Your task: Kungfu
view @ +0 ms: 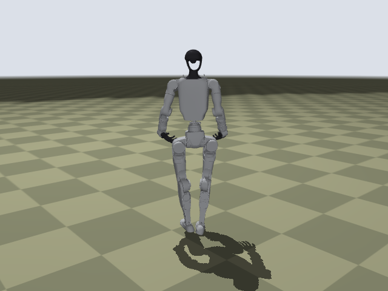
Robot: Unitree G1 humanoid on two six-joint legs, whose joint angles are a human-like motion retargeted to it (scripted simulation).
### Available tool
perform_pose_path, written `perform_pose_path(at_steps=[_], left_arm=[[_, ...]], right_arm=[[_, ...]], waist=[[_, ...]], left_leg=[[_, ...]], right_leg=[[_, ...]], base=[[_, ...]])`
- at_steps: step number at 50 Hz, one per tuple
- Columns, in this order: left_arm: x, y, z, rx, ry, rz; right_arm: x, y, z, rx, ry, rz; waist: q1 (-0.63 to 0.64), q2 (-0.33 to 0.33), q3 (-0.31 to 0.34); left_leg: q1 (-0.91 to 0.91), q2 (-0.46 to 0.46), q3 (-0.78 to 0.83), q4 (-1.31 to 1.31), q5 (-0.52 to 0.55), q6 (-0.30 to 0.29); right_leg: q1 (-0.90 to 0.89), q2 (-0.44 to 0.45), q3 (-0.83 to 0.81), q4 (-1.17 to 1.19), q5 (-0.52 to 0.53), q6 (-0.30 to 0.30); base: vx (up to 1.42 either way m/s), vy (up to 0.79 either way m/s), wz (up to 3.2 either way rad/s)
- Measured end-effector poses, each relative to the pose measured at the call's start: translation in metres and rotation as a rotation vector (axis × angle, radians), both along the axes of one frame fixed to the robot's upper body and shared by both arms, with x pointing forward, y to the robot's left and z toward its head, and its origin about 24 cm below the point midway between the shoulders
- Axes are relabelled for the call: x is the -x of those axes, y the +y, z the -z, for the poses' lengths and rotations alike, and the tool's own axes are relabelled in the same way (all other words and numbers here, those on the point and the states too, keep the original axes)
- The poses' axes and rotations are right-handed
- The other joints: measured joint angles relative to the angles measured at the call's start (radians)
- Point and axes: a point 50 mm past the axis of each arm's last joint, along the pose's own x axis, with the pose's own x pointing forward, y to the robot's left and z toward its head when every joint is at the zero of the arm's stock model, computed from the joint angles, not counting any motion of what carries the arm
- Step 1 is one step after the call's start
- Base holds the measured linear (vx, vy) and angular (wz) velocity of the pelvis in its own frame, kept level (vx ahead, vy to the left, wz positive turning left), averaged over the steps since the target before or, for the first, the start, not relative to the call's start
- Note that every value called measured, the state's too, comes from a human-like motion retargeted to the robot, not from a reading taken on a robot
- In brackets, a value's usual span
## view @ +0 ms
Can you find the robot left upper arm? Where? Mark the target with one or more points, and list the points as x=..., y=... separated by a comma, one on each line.
x=172, y=87

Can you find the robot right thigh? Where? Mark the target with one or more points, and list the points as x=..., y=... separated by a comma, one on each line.
x=209, y=155

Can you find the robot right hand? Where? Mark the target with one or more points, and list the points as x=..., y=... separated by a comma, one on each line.
x=219, y=136

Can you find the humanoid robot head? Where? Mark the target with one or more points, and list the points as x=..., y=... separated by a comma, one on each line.
x=193, y=56

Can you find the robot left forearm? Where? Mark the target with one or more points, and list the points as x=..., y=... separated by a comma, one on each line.
x=162, y=126

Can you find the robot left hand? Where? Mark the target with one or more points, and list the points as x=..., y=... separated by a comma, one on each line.
x=166, y=137

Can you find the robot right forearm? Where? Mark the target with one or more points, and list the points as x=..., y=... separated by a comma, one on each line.
x=221, y=122

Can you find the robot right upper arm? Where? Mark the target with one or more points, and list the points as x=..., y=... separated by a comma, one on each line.
x=214, y=86

